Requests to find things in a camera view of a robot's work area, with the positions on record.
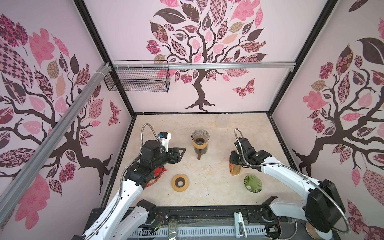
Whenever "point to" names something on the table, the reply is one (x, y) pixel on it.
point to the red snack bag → (158, 172)
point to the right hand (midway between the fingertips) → (231, 156)
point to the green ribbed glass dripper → (253, 183)
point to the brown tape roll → (317, 234)
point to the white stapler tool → (239, 227)
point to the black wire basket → (138, 76)
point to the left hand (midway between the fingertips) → (181, 152)
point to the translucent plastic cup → (223, 120)
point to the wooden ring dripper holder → (200, 146)
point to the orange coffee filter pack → (234, 169)
